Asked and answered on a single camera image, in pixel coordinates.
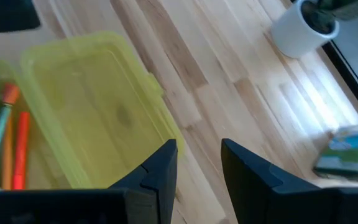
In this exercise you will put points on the yellow-green transparent plastic case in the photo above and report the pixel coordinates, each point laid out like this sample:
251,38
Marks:
98,109

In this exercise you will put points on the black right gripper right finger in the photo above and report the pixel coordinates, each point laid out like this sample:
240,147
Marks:
275,205

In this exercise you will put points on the yellow green crayon box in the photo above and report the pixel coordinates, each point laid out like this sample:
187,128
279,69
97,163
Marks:
350,149

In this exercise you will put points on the orange-red marker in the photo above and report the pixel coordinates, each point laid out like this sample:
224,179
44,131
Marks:
21,149

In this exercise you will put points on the snake plant in white pot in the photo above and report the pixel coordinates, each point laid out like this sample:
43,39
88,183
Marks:
297,34

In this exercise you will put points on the black aluminium rig frame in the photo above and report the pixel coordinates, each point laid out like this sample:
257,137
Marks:
353,81

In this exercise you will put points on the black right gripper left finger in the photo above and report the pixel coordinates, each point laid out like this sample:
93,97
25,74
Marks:
104,208

